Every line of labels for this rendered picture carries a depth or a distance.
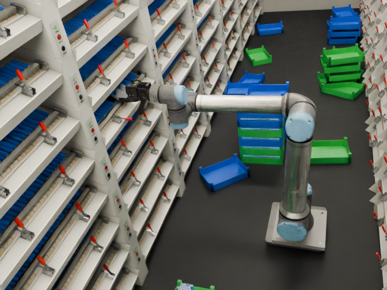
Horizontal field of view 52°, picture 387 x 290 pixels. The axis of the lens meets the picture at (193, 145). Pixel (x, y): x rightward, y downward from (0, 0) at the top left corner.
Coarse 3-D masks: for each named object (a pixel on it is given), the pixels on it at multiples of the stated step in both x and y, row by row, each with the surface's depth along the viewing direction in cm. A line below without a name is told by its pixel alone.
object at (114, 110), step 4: (140, 76) 212; (144, 76) 214; (116, 104) 191; (120, 104) 192; (116, 108) 189; (112, 112) 186; (108, 116) 183; (104, 120) 181; (108, 120) 182; (100, 124) 178; (104, 124) 179; (100, 128) 176; (104, 132) 177
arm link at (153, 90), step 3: (153, 84) 185; (156, 84) 184; (150, 87) 182; (153, 87) 182; (156, 87) 182; (150, 90) 182; (153, 90) 181; (156, 90) 181; (150, 93) 182; (153, 93) 181; (156, 93) 181; (150, 96) 182; (153, 96) 182; (156, 96) 181; (150, 99) 183; (153, 99) 183; (156, 99) 182; (153, 102) 185; (156, 102) 184
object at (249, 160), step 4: (240, 156) 287; (280, 156) 278; (244, 160) 288; (248, 160) 287; (252, 160) 286; (256, 160) 285; (260, 160) 284; (264, 160) 283; (268, 160) 283; (272, 160) 282; (276, 160) 281; (280, 160) 280; (272, 164) 284; (276, 164) 283; (280, 164) 282
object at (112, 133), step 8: (136, 72) 218; (144, 72) 215; (152, 72) 215; (144, 80) 215; (152, 80) 216; (128, 104) 197; (136, 104) 198; (120, 112) 191; (128, 112) 192; (128, 120) 194; (112, 128) 181; (120, 128) 186; (104, 136) 176; (112, 136) 178
